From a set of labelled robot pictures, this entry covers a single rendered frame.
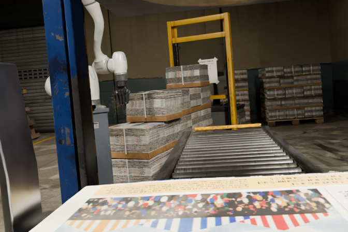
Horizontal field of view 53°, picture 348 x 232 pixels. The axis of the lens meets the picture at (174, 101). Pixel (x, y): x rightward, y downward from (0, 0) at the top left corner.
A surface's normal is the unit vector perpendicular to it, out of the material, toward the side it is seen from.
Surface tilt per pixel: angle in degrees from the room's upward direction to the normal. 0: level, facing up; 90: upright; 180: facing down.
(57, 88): 90
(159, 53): 90
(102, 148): 90
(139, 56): 90
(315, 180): 1
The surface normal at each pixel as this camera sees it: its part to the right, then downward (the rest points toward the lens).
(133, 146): -0.41, 0.08
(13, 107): 0.98, -0.18
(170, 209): -0.07, -0.99
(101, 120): 0.50, 0.00
